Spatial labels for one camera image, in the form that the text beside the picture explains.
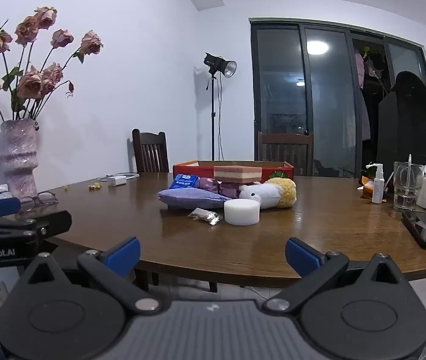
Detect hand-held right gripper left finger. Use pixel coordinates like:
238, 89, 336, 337
20, 237, 163, 314

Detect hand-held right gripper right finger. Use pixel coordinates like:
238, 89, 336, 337
265, 237, 410, 313

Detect white and yellow plush sheep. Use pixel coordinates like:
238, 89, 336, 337
238, 178, 298, 210

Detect white round jar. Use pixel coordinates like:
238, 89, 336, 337
223, 198, 261, 227

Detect red and orange cardboard box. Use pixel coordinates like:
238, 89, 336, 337
172, 160, 295, 187

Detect blue tissue pack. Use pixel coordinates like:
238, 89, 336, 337
169, 174, 200, 192

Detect red paper sheet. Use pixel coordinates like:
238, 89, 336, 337
213, 164, 263, 185

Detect purple satin cloth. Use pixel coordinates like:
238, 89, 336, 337
197, 176, 241, 200

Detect thin-framed eyeglasses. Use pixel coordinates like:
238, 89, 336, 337
17, 191, 59, 215

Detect pink mottled ceramic vase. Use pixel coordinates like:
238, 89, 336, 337
0, 119, 40, 200

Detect scattered yellow petal crumbs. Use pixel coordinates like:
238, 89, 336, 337
61, 183, 101, 191

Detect silver foil wrapper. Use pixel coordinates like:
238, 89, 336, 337
187, 207, 223, 227

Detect white spray bottle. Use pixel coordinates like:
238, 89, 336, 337
365, 163, 386, 205

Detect dark wooden slatted chair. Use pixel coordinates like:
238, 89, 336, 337
257, 131, 315, 177
131, 128, 170, 174

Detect clear drinking glass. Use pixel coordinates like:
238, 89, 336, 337
392, 160, 425, 212

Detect bunch of dried pink roses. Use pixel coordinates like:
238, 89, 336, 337
0, 6, 104, 121

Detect dark-framed sliding glass door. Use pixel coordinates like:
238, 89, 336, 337
249, 17, 426, 179

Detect hanging clothes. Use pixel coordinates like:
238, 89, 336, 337
353, 44, 391, 140

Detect black coat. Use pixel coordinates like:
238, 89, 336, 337
390, 70, 426, 113

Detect black studio light on stand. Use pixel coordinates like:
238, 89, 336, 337
203, 52, 238, 161

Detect white charging cable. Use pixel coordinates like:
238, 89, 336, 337
98, 173, 139, 182

